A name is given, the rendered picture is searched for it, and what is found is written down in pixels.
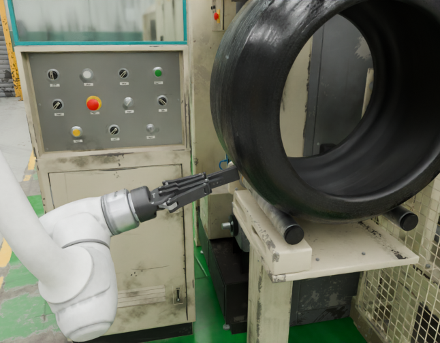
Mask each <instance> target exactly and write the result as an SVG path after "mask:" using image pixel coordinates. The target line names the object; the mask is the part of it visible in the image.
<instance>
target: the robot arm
mask: <svg viewBox="0 0 440 343"><path fill-rule="evenodd" d="M237 180H240V176H239V173H238V168H237V167H236V166H232V167H229V168H226V169H222V170H220V171H216V172H214V173H211V174H208V175H206V172H203V174H202V173H200V174H195V175H191V176H186V177H183V178H177V179H174V180H164V181H163V182H162V184H163V186H159V187H157V188H156V189H153V190H152V191H150V190H149V189H148V187H147V186H141V187H138V188H136V189H132V190H130V192H129V191H128V190H127V189H122V190H119V191H116V192H113V193H110V194H106V195H104V196H101V197H89V198H85V199H80V200H78V201H73V202H71V203H67V204H65V205H63V206H60V207H58V208H56V209H54V210H52V211H50V212H48V213H46V214H45V215H43V216H42V217H40V218H38V217H37V214H36V213H35V211H34V209H33V208H32V206H31V204H30V202H29V200H28V199H27V196H26V195H25V193H24V191H23V190H22V188H21V186H20V184H19V183H18V181H17V179H16V177H15V175H14V173H13V171H12V170H11V168H10V166H9V164H8V163H7V161H6V159H5V157H4V156H3V153H2V152H1V150H0V233H1V235H2V236H3V237H4V239H5V241H6V242H7V243H8V245H9V246H10V248H11V249H12V250H13V252H14V254H15V255H16V256H17V257H18V259H19V260H20V261H21V262H22V264H23V265H24V266H25V267H26V268H27V269H28V270H29V271H30V272H31V273H32V274H33V275H34V276H35V277H36V278H37V279H38V280H39V283H38V287H39V291H40V294H41V296H42V297H43V298H44V299H45V300H46V301H47V303H48V305H49V306H50V308H51V310H52V313H55V316H56V320H57V325H58V326H59V328H60V330H61V331H62V333H63V334H64V336H65V337H66V338H69V339H71V340H73V341H75V342H83V341H87V340H92V339H94V338H98V337H99V336H102V335H103V334H105V333H106V332H107V330H109V328H110V326H111V325H112V324H113V322H114V319H115V316H116V310H117V304H118V291H117V283H116V273H115V269H114V263H113V261H112V257H111V254H110V240H111V237H112V236H114V235H118V234H121V233H123V232H126V231H129V230H132V229H135V228H138V227H139V225H140V222H141V223H143V222H145V221H149V220H151V219H154V218H156V217H157V211H159V210H165V209H168V211H169V213H173V212H175V211H176V210H178V209H179V208H181V207H183V206H185V205H187V204H189V203H192V202H194V201H196V200H198V199H201V198H203V197H205V196H207V195H209V194H210V193H212V189H213V188H216V187H218V186H222V185H224V184H228V183H231V182H234V181H237ZM139 221H140V222H139Z"/></svg>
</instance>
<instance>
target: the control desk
mask: <svg viewBox="0 0 440 343"><path fill-rule="evenodd" d="M14 52H15V56H16V63H17V67H18V74H19V78H20V85H21V89H22V96H23V101H24V105H25V112H26V115H27V122H28V127H29V134H30V138H31V145H32V149H33V156H34V157H36V158H35V166H36V170H37V177H38V181H39V186H40V193H41V196H42V203H43V208H44V214H46V213H48V212H50V211H52V210H54V209H56V208H58V207H60V206H63V205H65V204H67V203H71V202H73V201H78V200H80V199H85V198H89V197H101V196H104V195H106V194H110V193H113V192H116V191H119V190H122V189H127V190H128V191H129V192H130V190H132V189H136V188H138V187H141V186H147V187H148V189H149V190H150V191H152V190H153V189H156V188H157V187H159V186H163V184H162V182H163V181H164V180H174V179H177V178H183V177H186V176H191V149H190V147H191V129H190V105H189V57H188V46H186V45H52V46H16V47H14ZM139 222H140V221H139ZM110 254H111V257H112V261H113V263H114V269H115V273H116V283H117V291H118V304H117V310H116V316H115V319H114V322H113V324H112V325H111V326H110V328H109V330H107V332H106V333H105V334H103V335H102V336H99V337H98V338H94V339H92V340H87V341H83V342H75V341H73V340H71V339H69V338H67V341H72V343H142V342H150V341H155V340H162V339H168V338H175V337H180V336H188V335H193V322H195V277H194V252H193V205H192V203H189V204H187V205H185V206H183V207H181V208H179V209H178V210H176V211H175V212H173V213H169V211H168V209H165V210H159V211H157V217H156V218H154V219H151V220H148V221H145V222H143V223H141V222H140V225H139V227H138V228H135V229H132V230H129V231H126V232H123V233H121V234H118V235H114V236H112V237H111V240H110Z"/></svg>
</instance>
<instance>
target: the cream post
mask: <svg viewBox="0 0 440 343"><path fill-rule="evenodd" d="M312 43H313V36H311V38H310V39H309V40H308V42H307V43H306V44H305V45H304V47H303V48H302V50H301V51H300V53H299V54H298V56H297V57H296V60H295V61H294V64H293V65H292V68H291V69H290V71H289V74H288V77H287V79H286V82H285V86H284V89H283V94H282V98H281V107H280V130H281V139H282V142H283V147H284V149H285V153H286V155H287V157H303V152H304V135H305V127H306V118H307V101H308V93H309V76H310V68H311V51H312ZM249 246H250V252H249V294H248V318H247V343H288V335H289V320H290V311H291V302H292V286H293V281H287V282H278V283H272V281H271V280H270V278H269V276H268V274H267V273H266V270H265V269H264V267H263V265H262V263H261V261H260V260H259V258H258V256H257V255H256V253H255V251H254V249H253V247H252V245H251V243H250V245H249Z"/></svg>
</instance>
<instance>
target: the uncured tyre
mask: <svg viewBox="0 0 440 343"><path fill-rule="evenodd" d="M337 14H338V15H340V16H342V17H344V18H346V19H347V20H348V21H350V22H351V23H352V24H353V25H354V26H355V27H356V28H357V29H358V30H359V32H361V34H362V36H363V37H364V39H365V40H366V42H367V44H368V47H369V50H370V51H371V56H372V60H373V68H374V82H373V91H372V94H371V99H370V101H369V104H368V107H367V109H366V111H365V113H364V116H363V117H362V119H361V120H360V122H359V123H358V125H357V126H356V128H355V129H354V130H353V131H352V132H351V133H350V134H349V135H348V136H347V137H346V138H345V139H344V140H343V141H342V142H340V143H339V144H337V145H336V146H335V147H333V148H331V149H329V150H327V151H325V152H323V153H320V154H317V155H313V156H309V157H287V155H286V153H285V149H284V147H283V142H282V139H281V130H280V107H281V98H282V94H283V89H284V86H285V82H286V79H287V77H288V74H289V71H290V69H291V68H292V65H293V64H294V61H295V60H296V57H297V56H298V54H299V53H300V51H301V50H302V48H303V47H304V45H305V44H306V43H307V42H308V40H309V39H310V38H311V36H312V35H313V34H314V33H315V32H316V31H317V30H318V29H319V28H320V27H321V26H322V25H323V24H325V23H326V22H327V21H328V20H330V19H331V18H332V17H333V16H335V15H337ZM210 110H211V115H212V119H213V124H214V128H215V131H216V134H217V137H218V139H219V141H220V143H221V145H222V147H223V149H224V151H225V153H226V154H227V156H228V157H229V158H230V160H231V161H232V163H233V164H234V165H235V166H236V167H237V168H238V170H239V172H240V173H241V174H242V175H243V177H244V178H245V180H246V181H247V182H248V183H249V184H250V186H251V187H252V188H253V189H254V191H255V192H256V193H257V194H258V195H259V196H260V197H262V198H263V199H264V200H265V201H267V202H268V203H269V204H271V205H272V206H274V207H275V208H277V209H279V210H280V211H282V212H285V213H287V214H290V215H292V216H295V217H296V218H300V219H302V220H305V221H309V222H312V223H319V224H327V225H342V224H349V223H356V222H360V221H365V220H368V219H370V218H374V217H376V216H379V215H382V214H384V213H386V212H388V211H390V210H392V209H394V208H396V207H398V206H399V205H401V204H402V203H404V202H406V201H407V200H408V199H410V198H412V197H413V196H414V195H416V194H417V193H419V192H420V191H421V190H422V189H423V188H425V187H426V186H427V185H428V184H429V183H430V182H432V181H433V180H434V179H435V178H436V177H437V175H438V174H439V173H440V0H248V1H247V2H246V3H245V4H244V5H243V6H242V8H241V9H240V10H239V12H238V13H237V15H235V17H234V19H233V20H232V21H231V23H230V25H229V27H228V28H227V30H226V32H225V34H224V36H223V38H222V40H221V43H220V44H219V47H218V50H217V53H216V56H215V60H214V63H213V69H212V73H211V78H210Z"/></svg>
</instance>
